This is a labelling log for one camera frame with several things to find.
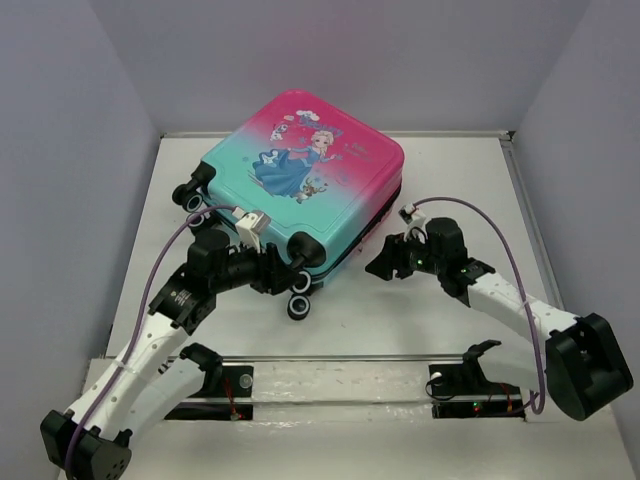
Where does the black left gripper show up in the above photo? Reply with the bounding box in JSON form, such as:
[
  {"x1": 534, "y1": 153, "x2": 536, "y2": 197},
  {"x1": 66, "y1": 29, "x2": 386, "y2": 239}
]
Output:
[{"x1": 213, "y1": 235, "x2": 304, "y2": 295}]

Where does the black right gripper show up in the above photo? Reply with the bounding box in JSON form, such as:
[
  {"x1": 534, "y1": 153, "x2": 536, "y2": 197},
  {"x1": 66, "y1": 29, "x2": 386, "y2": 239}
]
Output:
[{"x1": 363, "y1": 229, "x2": 445, "y2": 281}]

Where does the pink teal kids suitcase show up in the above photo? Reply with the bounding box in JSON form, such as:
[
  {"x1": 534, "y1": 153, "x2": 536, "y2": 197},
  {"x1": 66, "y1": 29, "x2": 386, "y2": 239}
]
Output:
[{"x1": 172, "y1": 89, "x2": 404, "y2": 320}]

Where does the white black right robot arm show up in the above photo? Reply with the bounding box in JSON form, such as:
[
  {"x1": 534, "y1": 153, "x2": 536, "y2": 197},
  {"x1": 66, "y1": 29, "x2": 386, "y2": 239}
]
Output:
[{"x1": 365, "y1": 217, "x2": 634, "y2": 421}]

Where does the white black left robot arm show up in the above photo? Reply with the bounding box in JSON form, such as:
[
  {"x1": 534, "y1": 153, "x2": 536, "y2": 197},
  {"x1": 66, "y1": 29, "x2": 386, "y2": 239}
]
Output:
[{"x1": 40, "y1": 230, "x2": 305, "y2": 479}]

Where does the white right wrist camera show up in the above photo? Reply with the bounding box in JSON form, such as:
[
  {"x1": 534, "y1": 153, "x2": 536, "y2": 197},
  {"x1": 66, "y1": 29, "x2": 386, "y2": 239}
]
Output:
[{"x1": 398, "y1": 203, "x2": 427, "y2": 241}]

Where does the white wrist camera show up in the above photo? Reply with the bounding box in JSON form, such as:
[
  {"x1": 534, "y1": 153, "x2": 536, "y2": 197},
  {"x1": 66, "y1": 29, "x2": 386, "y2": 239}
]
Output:
[
  {"x1": 232, "y1": 207, "x2": 271, "y2": 253},
  {"x1": 398, "y1": 203, "x2": 427, "y2": 241}
]

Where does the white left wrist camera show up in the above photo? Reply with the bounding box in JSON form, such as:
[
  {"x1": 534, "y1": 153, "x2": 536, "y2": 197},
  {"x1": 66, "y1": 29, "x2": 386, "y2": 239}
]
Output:
[{"x1": 232, "y1": 207, "x2": 271, "y2": 253}]

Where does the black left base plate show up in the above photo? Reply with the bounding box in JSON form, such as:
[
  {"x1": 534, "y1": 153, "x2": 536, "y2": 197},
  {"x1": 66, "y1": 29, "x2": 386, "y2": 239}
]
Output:
[{"x1": 164, "y1": 365, "x2": 254, "y2": 422}]

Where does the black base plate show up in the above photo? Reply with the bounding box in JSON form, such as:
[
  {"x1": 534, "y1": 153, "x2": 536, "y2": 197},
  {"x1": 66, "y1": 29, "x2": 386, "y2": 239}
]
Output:
[
  {"x1": 164, "y1": 365, "x2": 254, "y2": 422},
  {"x1": 425, "y1": 363, "x2": 526, "y2": 420}
]

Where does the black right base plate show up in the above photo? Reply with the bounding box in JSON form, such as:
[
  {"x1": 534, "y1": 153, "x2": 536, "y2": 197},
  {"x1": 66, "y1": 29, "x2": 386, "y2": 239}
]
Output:
[{"x1": 425, "y1": 363, "x2": 526, "y2": 420}]

